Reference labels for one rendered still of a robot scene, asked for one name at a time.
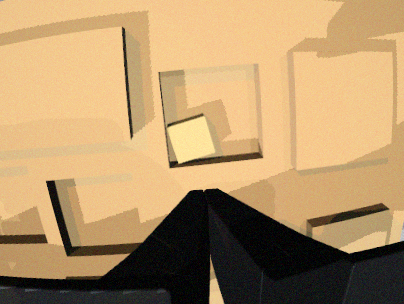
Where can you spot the yellow block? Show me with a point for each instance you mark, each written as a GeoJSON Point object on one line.
{"type": "Point", "coordinates": [190, 138]}

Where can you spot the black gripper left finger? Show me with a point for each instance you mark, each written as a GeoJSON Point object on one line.
{"type": "Point", "coordinates": [172, 266]}

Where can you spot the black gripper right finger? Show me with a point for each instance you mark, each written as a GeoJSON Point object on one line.
{"type": "Point", "coordinates": [258, 260]}

